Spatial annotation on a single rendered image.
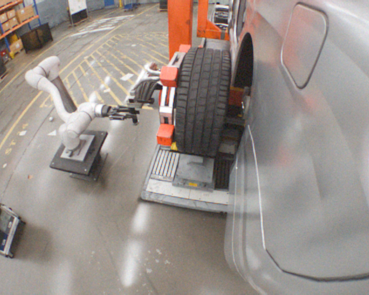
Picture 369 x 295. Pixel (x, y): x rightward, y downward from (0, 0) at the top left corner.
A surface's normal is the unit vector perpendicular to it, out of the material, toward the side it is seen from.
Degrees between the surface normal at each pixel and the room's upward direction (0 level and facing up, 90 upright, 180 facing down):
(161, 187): 0
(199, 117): 66
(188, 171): 0
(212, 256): 0
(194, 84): 40
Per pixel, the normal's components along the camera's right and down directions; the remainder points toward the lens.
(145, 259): 0.01, -0.61
